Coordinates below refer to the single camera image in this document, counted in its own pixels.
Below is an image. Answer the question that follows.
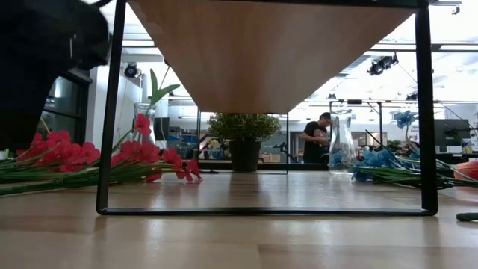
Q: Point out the dark wide monitor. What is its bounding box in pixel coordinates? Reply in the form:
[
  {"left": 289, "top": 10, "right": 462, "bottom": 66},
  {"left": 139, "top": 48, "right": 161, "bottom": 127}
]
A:
[{"left": 435, "top": 119, "right": 471, "bottom": 147}]

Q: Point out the green potted plant black pot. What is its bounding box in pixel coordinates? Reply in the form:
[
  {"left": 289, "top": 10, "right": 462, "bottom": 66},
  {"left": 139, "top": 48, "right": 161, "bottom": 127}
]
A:
[{"left": 207, "top": 113, "right": 282, "bottom": 173}]

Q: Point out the person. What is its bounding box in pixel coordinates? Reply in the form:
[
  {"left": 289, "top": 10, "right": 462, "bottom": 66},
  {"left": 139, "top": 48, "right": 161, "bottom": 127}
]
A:
[{"left": 301, "top": 111, "right": 332, "bottom": 164}]

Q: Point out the clear glass vase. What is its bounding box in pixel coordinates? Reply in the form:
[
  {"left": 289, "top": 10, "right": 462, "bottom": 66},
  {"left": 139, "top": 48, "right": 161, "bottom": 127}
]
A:
[
  {"left": 327, "top": 108, "right": 359, "bottom": 176},
  {"left": 132, "top": 102, "right": 157, "bottom": 146}
]

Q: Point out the black ceiling camera rig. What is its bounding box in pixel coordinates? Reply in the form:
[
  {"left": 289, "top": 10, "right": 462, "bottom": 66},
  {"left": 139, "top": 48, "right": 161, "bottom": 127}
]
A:
[{"left": 367, "top": 53, "right": 400, "bottom": 77}]

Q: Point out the black ceiling spotlight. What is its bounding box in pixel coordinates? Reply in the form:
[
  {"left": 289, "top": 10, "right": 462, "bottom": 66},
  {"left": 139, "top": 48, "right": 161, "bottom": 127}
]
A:
[{"left": 124, "top": 62, "right": 140, "bottom": 79}]

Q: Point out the pink object at right edge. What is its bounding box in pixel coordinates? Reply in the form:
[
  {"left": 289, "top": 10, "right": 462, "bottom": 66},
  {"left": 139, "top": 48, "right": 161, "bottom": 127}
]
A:
[{"left": 453, "top": 160, "right": 478, "bottom": 182}]

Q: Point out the black metal frame stand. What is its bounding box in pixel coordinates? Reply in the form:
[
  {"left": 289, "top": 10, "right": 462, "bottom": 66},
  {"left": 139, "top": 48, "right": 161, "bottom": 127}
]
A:
[{"left": 328, "top": 99, "right": 384, "bottom": 161}]

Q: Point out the black upright monitor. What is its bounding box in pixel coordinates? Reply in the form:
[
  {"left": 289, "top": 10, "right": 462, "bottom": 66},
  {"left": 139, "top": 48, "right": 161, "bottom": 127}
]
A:
[{"left": 153, "top": 117, "right": 171, "bottom": 142}]

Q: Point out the black table border rail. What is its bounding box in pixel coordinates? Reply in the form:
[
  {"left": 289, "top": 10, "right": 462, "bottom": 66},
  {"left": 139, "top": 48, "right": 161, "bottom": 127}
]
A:
[{"left": 197, "top": 159, "right": 329, "bottom": 172}]

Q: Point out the long ceiling light fixture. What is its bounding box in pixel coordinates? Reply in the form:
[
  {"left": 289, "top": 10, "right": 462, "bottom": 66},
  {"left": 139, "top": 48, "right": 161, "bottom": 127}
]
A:
[
  {"left": 122, "top": 39, "right": 158, "bottom": 48},
  {"left": 371, "top": 43, "right": 478, "bottom": 52}
]

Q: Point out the black framed glass partition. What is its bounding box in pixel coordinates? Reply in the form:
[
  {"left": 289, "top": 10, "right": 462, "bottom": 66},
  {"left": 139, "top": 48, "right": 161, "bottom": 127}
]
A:
[{"left": 37, "top": 70, "right": 93, "bottom": 146}]

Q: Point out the wooden shelf black metal frame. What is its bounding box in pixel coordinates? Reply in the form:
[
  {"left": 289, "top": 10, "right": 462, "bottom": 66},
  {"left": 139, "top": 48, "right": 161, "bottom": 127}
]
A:
[{"left": 96, "top": 0, "right": 439, "bottom": 217}]

